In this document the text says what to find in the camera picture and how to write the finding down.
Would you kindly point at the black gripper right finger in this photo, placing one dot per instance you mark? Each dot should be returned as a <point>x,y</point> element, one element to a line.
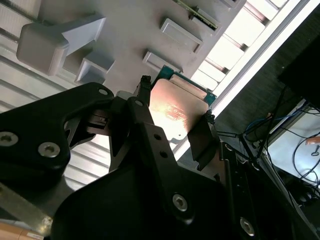
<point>205,145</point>

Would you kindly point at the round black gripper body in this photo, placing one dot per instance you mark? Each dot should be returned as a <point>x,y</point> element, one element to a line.
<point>112,212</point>

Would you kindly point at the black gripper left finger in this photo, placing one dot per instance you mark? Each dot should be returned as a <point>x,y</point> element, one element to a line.
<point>37,130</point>

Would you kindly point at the silver CPU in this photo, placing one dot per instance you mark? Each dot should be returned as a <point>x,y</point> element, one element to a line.
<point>175,100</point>

